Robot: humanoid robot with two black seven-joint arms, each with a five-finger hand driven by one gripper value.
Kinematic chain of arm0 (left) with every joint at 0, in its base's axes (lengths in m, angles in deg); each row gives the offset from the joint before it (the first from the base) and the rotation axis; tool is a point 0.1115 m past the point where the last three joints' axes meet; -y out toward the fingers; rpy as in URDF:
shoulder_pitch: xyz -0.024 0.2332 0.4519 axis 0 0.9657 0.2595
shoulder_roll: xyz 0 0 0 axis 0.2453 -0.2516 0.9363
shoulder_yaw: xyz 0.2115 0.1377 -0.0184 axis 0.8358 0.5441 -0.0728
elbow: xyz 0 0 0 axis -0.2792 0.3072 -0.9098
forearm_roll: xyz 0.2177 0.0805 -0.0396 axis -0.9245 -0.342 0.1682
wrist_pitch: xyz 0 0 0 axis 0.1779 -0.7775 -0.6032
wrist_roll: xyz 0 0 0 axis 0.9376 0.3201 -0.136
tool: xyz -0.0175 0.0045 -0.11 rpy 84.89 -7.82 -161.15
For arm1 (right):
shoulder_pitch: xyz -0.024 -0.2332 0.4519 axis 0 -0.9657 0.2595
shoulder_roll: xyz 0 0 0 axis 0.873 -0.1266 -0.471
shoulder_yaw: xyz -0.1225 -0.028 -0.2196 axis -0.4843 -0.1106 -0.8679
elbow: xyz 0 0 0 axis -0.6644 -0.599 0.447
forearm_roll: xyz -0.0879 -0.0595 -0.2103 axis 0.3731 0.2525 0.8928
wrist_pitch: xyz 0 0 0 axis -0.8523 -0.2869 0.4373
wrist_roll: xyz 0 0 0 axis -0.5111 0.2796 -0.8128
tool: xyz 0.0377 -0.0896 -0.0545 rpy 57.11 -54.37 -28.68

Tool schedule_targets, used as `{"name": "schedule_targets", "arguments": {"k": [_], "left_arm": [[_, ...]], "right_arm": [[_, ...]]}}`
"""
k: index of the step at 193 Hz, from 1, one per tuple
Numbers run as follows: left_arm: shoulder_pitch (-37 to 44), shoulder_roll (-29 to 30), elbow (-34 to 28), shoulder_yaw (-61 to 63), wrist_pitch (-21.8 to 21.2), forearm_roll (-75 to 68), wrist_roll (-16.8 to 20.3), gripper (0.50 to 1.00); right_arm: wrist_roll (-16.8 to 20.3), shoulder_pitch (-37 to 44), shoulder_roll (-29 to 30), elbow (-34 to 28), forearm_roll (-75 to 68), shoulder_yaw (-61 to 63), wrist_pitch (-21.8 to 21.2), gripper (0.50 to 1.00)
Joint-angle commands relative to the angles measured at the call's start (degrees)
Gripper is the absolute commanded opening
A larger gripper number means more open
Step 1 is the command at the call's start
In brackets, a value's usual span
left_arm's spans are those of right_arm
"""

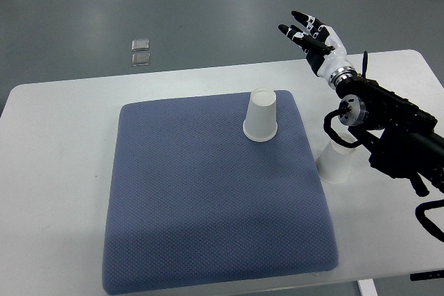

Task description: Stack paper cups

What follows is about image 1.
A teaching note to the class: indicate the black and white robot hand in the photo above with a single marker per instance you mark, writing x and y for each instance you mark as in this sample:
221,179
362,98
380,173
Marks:
323,49

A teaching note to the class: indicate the white paper cup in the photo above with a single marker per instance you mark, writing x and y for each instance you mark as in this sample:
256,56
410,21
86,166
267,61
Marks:
334,162
260,123

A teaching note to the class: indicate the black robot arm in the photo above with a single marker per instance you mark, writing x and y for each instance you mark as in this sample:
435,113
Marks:
398,134

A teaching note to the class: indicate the white paper cup on cushion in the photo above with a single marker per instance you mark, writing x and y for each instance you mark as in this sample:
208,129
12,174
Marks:
260,123

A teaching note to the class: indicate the upper metal floor plate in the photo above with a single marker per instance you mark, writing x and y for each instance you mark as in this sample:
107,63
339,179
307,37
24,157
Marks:
140,44

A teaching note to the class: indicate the metal floor plate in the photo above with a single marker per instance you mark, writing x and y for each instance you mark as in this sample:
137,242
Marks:
141,59
140,44

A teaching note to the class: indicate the lower metal floor plate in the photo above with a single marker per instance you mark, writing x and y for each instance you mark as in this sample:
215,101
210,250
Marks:
141,59

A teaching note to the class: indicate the blue textured cushion mat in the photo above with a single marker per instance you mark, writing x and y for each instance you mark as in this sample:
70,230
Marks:
194,201

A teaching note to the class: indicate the white table leg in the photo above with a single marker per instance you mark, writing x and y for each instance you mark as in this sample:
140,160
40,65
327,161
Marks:
367,287

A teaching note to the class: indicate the black table control panel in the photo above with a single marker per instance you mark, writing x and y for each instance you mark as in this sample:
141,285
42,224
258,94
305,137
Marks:
424,276

